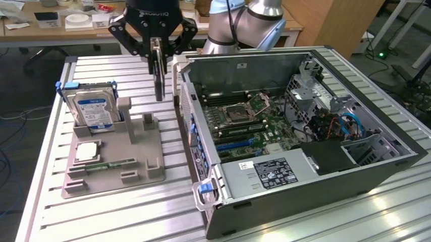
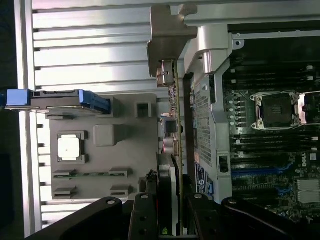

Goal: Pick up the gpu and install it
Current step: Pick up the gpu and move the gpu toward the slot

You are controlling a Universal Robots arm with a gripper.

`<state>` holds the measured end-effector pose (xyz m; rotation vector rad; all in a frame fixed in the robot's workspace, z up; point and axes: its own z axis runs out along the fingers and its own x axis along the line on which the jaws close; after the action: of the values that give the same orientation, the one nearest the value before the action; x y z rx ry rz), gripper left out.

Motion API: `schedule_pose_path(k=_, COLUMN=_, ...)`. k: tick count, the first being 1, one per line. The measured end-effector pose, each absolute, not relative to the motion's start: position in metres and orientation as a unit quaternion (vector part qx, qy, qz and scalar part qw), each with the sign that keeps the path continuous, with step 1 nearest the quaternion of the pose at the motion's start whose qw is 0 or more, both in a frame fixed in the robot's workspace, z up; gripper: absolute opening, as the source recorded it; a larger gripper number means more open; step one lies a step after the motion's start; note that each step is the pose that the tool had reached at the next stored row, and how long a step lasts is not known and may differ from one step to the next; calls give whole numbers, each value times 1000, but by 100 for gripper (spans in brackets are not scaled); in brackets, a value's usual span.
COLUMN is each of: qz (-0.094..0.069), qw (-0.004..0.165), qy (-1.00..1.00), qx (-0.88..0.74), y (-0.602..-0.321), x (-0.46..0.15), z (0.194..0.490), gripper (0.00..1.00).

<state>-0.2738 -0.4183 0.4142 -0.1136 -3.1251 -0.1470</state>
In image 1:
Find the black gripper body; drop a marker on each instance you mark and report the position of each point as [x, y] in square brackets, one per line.
[151, 22]

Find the low profile graphics card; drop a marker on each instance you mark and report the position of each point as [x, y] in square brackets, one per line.
[159, 83]

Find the stack of white papers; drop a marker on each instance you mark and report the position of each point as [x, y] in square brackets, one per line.
[203, 24]

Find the white labelled box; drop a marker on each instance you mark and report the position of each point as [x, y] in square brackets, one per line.
[100, 21]

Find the brown cardboard box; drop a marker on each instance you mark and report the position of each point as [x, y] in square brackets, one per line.
[201, 12]

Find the red package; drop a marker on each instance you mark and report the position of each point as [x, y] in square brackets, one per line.
[105, 8]

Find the white round container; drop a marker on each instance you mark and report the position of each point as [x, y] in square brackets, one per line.
[77, 21]

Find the white box black top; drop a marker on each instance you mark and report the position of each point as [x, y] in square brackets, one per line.
[47, 20]

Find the grey cup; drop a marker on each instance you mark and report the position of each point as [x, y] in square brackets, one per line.
[49, 3]

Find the blue disk caddy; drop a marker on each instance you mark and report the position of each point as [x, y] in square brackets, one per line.
[71, 85]

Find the wooden desk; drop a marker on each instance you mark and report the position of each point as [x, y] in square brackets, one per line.
[33, 34]
[295, 26]

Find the black office chair base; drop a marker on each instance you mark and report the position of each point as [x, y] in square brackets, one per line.
[35, 57]

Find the white paper slip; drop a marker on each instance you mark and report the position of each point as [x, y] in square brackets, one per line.
[16, 26]

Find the silver hard disk blue label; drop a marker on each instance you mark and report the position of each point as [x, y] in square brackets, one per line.
[93, 113]

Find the clear plastic bag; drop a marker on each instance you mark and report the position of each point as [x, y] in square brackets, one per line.
[13, 10]

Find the CPU socket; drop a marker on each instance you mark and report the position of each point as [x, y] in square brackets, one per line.
[237, 113]

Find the blue card retention clip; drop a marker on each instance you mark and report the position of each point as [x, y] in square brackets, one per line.
[192, 123]
[197, 140]

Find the metal socket cover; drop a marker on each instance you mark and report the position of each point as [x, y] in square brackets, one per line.
[259, 106]

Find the tall metal disk bay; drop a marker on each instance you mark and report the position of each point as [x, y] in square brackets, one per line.
[303, 95]

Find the black expansion slot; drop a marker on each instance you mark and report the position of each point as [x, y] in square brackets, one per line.
[235, 140]

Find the wooden cabinet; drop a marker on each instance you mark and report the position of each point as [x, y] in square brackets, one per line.
[336, 25]

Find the grey parts rack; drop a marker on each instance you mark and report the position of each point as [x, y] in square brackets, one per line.
[111, 151]

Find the green motherboard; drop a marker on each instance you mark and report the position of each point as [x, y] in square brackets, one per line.
[269, 136]

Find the silver CPU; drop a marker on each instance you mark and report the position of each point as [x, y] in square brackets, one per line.
[85, 152]

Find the silver chipset heat sink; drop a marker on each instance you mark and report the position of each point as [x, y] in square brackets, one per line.
[276, 148]

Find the grey power supply unit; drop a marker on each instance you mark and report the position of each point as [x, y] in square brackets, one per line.
[235, 181]

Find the blue case latch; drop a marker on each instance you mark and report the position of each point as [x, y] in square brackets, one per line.
[204, 189]

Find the black plastic cover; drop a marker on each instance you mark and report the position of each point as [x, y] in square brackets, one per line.
[325, 156]

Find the black floor stand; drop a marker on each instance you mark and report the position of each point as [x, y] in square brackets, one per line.
[400, 71]

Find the low metal disk bay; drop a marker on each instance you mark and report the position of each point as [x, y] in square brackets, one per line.
[370, 151]

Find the black open PC case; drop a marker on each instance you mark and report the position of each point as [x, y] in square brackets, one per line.
[303, 201]

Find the white case wall sticker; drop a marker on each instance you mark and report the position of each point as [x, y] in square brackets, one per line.
[241, 66]

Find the white desk frame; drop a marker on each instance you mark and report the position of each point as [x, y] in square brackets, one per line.
[394, 41]

